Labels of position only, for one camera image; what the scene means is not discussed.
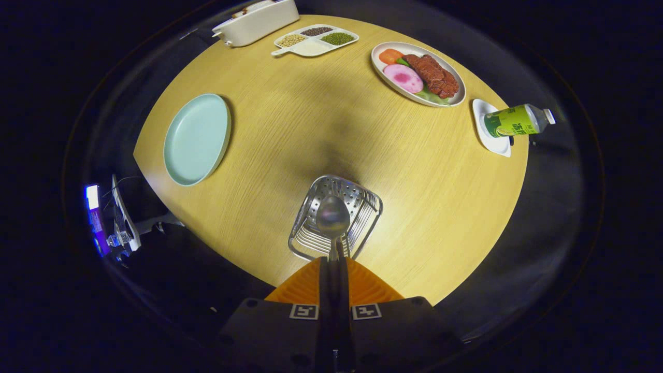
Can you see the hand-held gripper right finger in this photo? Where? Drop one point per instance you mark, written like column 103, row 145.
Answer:
column 346, row 290

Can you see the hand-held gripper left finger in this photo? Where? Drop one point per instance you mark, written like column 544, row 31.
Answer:
column 323, row 290

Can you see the steel spoon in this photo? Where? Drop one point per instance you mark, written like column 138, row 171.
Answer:
column 333, row 217

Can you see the perforated steel drain basket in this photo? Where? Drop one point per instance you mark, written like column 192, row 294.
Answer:
column 362, row 199

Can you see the pale teal round plate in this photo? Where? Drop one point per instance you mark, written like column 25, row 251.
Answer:
column 197, row 140

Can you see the white square coaster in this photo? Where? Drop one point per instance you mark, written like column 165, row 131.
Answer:
column 494, row 145

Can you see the green lettuce leaf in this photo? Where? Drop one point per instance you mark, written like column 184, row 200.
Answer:
column 430, row 97

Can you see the white flat device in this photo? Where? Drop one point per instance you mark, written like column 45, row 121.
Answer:
column 124, row 217

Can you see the pink ham slice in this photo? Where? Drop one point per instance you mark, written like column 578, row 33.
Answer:
column 403, row 79

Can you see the brown meat piece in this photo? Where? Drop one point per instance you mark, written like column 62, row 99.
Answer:
column 432, row 75

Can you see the green label drink bottle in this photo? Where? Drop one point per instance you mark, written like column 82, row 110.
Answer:
column 513, row 122

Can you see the lit screen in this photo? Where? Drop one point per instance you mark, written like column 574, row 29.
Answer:
column 96, row 223

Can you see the orange carrot slice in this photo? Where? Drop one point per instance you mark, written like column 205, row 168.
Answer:
column 390, row 56

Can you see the white compartment tray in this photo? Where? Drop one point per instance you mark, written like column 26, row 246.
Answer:
column 311, row 47

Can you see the green mung beans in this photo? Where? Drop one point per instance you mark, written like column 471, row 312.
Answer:
column 337, row 39

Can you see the yellow soybeans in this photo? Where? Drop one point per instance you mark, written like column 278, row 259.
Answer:
column 292, row 40

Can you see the white oval food plate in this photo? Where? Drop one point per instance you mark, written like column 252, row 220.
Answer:
column 419, row 49

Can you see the dark red beans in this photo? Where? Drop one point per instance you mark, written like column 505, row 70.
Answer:
column 316, row 31

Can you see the cream white toaster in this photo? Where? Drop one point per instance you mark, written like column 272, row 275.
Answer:
column 259, row 23

